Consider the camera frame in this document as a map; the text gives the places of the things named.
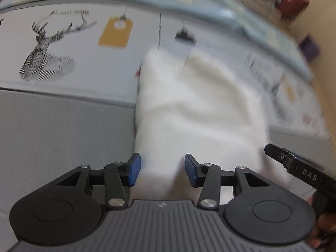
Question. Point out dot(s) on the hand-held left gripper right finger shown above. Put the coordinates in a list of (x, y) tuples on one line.
[(190, 170)]

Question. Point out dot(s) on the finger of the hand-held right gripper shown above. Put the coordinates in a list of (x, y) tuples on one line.
[(278, 155)]

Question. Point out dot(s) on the white garment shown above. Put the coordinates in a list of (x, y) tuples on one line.
[(199, 115)]

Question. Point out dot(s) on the red bag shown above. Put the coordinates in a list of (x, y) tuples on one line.
[(292, 2)]

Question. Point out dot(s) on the grey bed cover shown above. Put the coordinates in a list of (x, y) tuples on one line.
[(65, 136)]

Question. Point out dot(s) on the person's right hand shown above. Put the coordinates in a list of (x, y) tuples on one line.
[(326, 228)]

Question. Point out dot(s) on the purple box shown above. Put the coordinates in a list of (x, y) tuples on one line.
[(310, 48)]

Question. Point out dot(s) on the deer printed bed sheet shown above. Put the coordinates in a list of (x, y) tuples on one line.
[(86, 63)]

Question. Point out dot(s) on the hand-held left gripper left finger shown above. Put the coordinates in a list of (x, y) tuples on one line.
[(135, 169)]

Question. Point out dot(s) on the radiator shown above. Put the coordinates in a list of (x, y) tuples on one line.
[(252, 4)]

